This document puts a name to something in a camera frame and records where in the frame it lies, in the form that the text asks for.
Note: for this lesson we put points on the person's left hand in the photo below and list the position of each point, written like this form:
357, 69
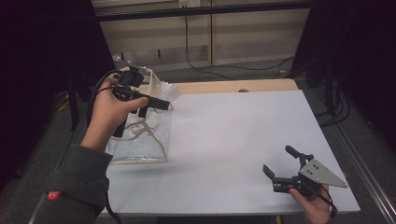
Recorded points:
106, 118

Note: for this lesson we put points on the black horizontal bar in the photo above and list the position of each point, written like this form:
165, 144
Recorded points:
202, 11

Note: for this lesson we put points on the white table mat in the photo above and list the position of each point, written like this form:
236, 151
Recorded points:
249, 124

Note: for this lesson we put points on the black curtain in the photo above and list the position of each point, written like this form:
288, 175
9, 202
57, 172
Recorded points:
31, 46
367, 46

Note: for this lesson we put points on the transparent bag with beige trim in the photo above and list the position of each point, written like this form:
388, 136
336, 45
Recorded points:
146, 146

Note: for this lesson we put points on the white wall socket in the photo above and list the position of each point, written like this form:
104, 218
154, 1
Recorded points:
190, 3

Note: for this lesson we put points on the person's right hand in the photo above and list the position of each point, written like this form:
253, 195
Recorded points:
313, 207

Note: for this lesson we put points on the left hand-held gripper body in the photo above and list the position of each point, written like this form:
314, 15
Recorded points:
130, 81

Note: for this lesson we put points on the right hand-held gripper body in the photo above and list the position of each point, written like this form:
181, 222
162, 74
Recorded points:
317, 173

